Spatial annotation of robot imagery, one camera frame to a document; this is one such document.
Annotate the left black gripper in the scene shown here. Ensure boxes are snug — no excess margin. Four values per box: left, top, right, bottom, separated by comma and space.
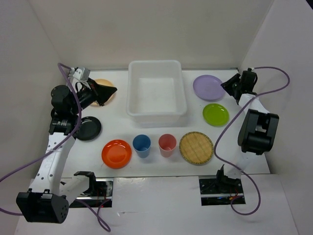
70, 77, 117, 115

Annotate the beige bear print plate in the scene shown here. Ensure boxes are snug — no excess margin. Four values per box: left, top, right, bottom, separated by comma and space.
91, 79, 115, 107

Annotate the lilac plastic plate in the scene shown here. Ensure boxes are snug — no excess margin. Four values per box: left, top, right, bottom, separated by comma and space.
193, 75, 225, 101

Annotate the lime green plate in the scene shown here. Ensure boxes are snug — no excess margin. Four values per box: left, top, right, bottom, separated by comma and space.
202, 103, 229, 127

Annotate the black plastic plate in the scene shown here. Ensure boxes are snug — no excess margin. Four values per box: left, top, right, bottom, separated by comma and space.
75, 116, 102, 141

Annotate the blue plastic cup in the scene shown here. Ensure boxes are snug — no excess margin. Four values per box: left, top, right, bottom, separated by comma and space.
133, 134, 151, 158

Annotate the pink plastic cup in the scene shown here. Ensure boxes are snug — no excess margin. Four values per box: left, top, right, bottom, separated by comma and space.
158, 134, 177, 158

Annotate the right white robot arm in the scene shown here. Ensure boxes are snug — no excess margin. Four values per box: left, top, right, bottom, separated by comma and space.
214, 68, 279, 192

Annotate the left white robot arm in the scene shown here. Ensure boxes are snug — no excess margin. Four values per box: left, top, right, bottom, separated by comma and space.
16, 78, 117, 224

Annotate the white plastic bin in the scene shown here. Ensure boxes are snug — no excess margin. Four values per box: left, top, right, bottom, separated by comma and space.
126, 60, 187, 124

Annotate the orange plastic plate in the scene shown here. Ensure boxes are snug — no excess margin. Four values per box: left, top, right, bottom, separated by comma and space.
101, 139, 132, 169

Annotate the round bamboo woven plate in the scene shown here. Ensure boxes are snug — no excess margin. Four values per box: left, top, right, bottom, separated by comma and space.
179, 131, 214, 165

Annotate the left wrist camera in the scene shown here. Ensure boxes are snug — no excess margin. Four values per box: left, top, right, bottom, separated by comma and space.
68, 67, 90, 82

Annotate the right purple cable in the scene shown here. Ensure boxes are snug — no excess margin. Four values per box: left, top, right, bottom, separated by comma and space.
213, 66, 291, 216

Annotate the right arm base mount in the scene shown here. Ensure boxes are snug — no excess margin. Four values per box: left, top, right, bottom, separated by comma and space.
199, 178, 246, 206

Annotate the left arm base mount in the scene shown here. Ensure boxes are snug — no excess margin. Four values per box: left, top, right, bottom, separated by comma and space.
69, 178, 114, 209

